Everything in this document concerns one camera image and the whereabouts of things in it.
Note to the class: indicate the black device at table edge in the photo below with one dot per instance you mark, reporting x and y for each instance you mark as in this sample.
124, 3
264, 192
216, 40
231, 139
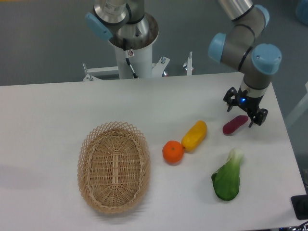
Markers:
300, 206

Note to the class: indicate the purple sweet potato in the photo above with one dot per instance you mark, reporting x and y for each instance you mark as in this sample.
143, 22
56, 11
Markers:
231, 126

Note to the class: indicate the yellow elongated vegetable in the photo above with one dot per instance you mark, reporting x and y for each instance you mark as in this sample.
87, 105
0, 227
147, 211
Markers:
195, 135

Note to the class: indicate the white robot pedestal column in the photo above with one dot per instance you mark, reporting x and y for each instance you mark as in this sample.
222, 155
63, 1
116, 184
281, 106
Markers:
133, 43

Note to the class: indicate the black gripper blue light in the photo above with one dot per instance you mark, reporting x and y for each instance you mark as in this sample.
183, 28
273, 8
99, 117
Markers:
248, 99

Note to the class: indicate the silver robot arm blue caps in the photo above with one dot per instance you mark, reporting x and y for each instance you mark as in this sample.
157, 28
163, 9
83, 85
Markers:
235, 49

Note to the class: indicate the green bok choy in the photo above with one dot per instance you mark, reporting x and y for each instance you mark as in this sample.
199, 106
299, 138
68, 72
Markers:
226, 180

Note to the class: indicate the white metal base bracket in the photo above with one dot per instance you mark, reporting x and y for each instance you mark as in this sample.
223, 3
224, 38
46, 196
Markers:
125, 72

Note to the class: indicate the orange mandarin fruit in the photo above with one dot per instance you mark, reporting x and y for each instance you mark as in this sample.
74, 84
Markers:
173, 152

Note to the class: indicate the woven wicker basket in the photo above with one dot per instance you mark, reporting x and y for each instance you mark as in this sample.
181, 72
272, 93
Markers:
113, 170

